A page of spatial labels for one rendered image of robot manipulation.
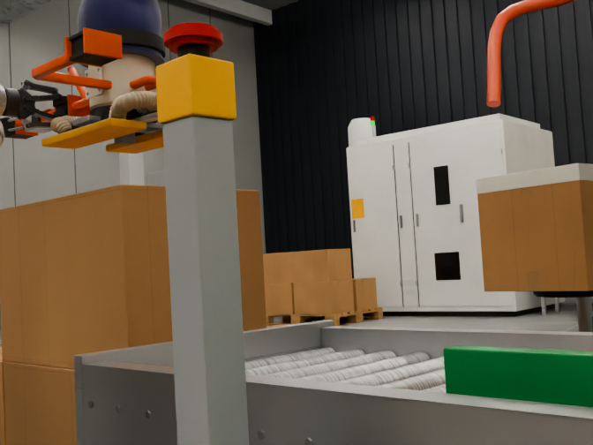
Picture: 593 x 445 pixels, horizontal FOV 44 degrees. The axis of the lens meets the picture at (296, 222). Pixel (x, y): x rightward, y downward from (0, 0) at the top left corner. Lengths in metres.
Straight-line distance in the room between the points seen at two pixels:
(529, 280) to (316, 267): 6.32
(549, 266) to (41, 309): 1.56
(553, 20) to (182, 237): 12.10
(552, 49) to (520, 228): 10.25
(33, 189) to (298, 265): 5.28
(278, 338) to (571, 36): 11.20
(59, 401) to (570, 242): 1.59
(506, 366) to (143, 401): 0.62
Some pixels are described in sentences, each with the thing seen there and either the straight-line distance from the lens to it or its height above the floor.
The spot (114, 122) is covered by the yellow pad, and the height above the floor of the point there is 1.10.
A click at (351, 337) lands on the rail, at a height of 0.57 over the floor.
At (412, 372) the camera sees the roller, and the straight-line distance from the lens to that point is 1.43.
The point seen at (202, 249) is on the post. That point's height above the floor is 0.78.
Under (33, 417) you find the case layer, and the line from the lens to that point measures 1.97.
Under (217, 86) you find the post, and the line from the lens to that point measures 0.87.
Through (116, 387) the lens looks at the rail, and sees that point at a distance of 1.33.
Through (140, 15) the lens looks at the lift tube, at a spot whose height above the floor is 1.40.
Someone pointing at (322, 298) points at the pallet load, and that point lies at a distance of 8.70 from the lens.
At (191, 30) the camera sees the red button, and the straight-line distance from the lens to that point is 0.87.
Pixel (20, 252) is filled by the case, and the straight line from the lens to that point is 1.99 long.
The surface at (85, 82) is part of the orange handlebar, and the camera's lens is 1.88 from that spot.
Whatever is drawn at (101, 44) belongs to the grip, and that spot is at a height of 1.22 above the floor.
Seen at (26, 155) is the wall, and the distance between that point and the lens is 12.61.
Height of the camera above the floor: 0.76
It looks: 3 degrees up
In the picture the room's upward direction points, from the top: 3 degrees counter-clockwise
